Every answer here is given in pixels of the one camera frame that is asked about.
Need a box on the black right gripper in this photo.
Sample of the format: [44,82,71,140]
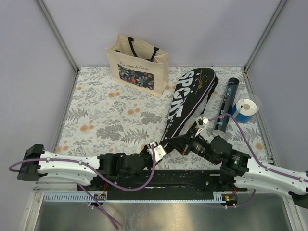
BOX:
[166,127,219,165]

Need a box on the black shuttlecock tube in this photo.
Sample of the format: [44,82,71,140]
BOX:
[212,78,239,138]

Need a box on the black sport racket cover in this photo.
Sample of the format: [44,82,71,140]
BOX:
[160,68,218,153]

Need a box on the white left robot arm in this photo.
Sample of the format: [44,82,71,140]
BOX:
[17,142,167,190]

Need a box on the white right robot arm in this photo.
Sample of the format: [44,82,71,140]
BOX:
[167,135,308,208]

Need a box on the floral table mat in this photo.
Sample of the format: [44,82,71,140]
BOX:
[55,67,268,170]

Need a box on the white blue tape roll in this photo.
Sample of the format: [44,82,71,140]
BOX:
[231,98,258,124]

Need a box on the clear plastic tube lid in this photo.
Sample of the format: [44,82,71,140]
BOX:
[250,94,262,112]

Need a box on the beige floral tote bag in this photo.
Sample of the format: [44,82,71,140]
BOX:
[106,34,169,97]

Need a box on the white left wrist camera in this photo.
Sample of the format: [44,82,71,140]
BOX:
[147,142,167,162]

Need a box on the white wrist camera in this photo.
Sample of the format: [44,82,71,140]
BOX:
[195,116,209,136]
[147,142,167,162]

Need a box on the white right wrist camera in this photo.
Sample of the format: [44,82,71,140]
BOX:
[195,116,209,136]

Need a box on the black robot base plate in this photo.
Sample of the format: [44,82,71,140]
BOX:
[85,170,235,201]

